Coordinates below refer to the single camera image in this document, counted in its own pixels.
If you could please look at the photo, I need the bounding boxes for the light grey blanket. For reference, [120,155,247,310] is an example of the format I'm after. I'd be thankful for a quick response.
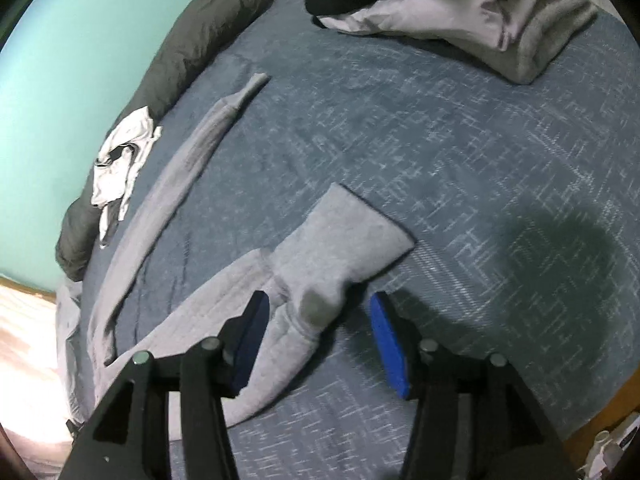
[54,280,101,431]

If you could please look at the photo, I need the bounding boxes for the blue patterned bed sheet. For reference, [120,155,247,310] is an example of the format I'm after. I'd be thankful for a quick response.
[75,0,640,480]

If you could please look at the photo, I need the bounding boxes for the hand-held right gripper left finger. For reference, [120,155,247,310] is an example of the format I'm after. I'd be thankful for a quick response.
[57,290,271,480]

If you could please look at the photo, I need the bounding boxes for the grey fleece garment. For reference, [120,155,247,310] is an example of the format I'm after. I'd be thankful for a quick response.
[87,72,417,428]
[500,0,600,85]

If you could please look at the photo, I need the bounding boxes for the folded grey fleece garment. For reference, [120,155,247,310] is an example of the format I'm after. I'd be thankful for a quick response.
[500,0,600,85]

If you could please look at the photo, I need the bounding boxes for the wooden bed frame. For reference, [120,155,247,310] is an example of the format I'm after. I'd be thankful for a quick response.
[562,360,640,480]

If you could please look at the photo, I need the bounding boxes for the white garment with black trim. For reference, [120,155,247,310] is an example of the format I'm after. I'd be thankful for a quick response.
[90,105,164,250]

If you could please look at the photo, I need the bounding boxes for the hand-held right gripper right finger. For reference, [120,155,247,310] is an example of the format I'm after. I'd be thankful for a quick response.
[369,291,571,480]

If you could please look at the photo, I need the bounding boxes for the white object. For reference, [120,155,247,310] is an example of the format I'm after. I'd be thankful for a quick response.
[580,417,638,478]

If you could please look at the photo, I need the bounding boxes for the pale pink curtain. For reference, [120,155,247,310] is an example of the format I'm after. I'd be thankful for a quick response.
[0,272,81,461]

